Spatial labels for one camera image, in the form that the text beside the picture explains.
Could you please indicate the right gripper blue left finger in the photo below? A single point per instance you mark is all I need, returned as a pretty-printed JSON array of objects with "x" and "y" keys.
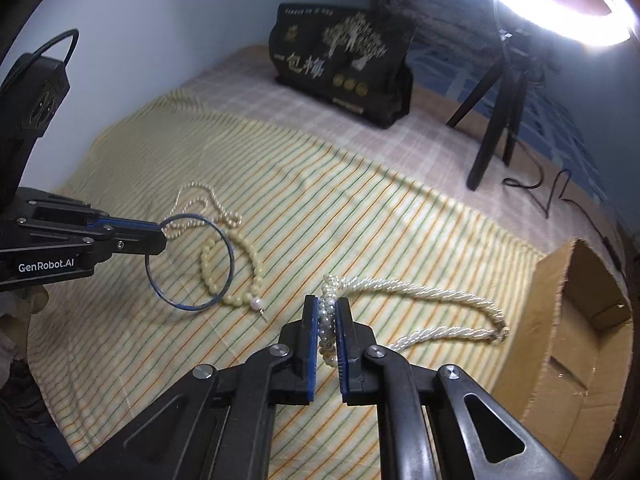
[{"x": 306, "y": 350}]

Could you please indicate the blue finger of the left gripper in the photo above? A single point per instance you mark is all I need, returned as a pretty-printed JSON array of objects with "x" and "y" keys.
[
  {"x": 139, "y": 242},
  {"x": 129, "y": 225}
]

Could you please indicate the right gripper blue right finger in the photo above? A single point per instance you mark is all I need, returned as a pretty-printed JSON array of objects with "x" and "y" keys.
[{"x": 352, "y": 339}]

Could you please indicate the left hand in white glove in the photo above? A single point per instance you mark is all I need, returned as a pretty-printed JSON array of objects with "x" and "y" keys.
[{"x": 16, "y": 309}]

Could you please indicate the yellow striped cloth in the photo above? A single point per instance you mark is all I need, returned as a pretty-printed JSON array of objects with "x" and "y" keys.
[{"x": 105, "y": 347}]

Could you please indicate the pink plaid bed sheet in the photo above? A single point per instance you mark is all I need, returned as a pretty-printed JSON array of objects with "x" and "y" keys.
[{"x": 417, "y": 146}]

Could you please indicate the open cardboard box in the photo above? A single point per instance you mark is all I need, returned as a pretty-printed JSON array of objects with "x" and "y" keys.
[{"x": 569, "y": 360}]

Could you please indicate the black printed snack bag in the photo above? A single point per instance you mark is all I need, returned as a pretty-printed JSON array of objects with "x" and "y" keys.
[{"x": 352, "y": 58}]

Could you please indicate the black mini tripod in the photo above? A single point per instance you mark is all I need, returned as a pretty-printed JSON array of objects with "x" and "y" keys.
[{"x": 511, "y": 70}]

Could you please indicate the grey folded blanket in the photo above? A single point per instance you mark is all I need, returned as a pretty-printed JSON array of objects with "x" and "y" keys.
[{"x": 466, "y": 27}]

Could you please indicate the black camera box with cable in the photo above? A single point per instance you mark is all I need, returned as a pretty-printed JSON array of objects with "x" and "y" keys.
[{"x": 32, "y": 92}]

